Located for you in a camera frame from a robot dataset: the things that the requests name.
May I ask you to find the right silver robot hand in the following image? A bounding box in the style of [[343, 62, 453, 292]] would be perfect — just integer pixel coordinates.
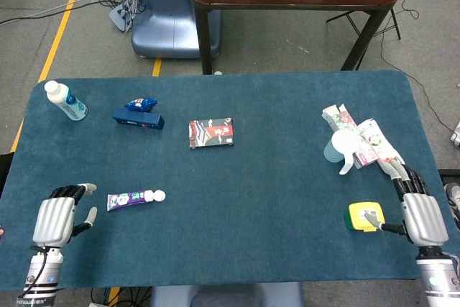
[[362, 157, 451, 249]]

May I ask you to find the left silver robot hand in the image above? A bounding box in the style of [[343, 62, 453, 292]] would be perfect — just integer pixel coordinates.
[[32, 183, 98, 249]]

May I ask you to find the purple toothpaste tube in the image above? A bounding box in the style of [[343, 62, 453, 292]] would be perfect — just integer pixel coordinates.
[[106, 189, 167, 213]]

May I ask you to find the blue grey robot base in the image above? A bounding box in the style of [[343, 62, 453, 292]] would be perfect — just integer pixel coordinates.
[[150, 281, 305, 307]]

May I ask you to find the floral lotion tube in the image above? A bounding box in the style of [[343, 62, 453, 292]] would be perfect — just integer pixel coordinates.
[[358, 118, 405, 175]]

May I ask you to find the dark blue box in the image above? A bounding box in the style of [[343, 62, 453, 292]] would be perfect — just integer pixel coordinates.
[[111, 106, 165, 131]]

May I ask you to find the grey sneaker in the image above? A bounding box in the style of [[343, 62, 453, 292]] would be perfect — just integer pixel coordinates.
[[443, 183, 460, 232]]

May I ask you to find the yellow green lidded box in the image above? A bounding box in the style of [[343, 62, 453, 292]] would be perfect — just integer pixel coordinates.
[[344, 201, 387, 232]]

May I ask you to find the small pink white box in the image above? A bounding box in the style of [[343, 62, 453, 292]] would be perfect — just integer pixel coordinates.
[[353, 148, 380, 170]]

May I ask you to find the white bottle blue label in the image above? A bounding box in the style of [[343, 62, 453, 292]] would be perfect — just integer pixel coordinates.
[[43, 80, 89, 122]]

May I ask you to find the white floral carton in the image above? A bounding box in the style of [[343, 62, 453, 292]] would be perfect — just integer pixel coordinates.
[[321, 104, 361, 132]]

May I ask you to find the blue snack bag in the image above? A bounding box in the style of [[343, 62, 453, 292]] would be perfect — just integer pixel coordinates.
[[124, 97, 159, 112]]

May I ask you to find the blue felt tablecloth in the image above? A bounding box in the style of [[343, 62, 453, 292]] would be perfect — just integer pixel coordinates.
[[0, 70, 460, 292]]

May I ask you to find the red black patterned box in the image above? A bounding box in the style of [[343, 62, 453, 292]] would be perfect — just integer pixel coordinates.
[[188, 117, 235, 150]]

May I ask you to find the grey power strip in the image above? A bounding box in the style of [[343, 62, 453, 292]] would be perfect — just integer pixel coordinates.
[[109, 0, 136, 33]]

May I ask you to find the blue machine base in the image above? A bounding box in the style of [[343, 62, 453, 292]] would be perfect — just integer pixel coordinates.
[[131, 0, 222, 59]]

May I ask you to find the thin black floor cable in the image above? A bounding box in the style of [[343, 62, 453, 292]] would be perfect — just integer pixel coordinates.
[[379, 0, 460, 135]]

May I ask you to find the white floor cable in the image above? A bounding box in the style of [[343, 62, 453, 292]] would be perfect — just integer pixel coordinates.
[[0, 0, 102, 26]]

